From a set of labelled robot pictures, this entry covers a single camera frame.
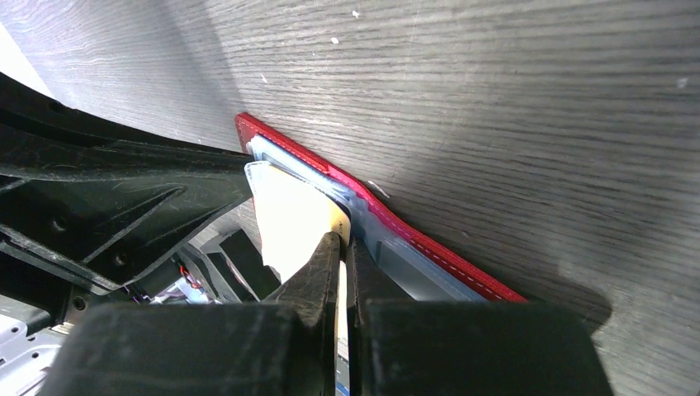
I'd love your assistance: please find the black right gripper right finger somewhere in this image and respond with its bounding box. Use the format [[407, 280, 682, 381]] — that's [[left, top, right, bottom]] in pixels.
[[346, 240, 613, 395]]

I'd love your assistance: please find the red leather card holder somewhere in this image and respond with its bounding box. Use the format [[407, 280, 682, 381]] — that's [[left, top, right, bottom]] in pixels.
[[234, 113, 525, 302]]

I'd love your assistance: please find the gold orange credit card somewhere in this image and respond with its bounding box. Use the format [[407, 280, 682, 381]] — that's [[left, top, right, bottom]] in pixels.
[[244, 161, 351, 340]]

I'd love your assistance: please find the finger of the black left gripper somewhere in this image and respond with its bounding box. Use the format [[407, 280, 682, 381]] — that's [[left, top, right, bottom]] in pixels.
[[1, 76, 253, 328]]

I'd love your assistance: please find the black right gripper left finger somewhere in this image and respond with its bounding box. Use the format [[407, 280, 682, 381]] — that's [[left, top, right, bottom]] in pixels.
[[41, 233, 341, 395]]

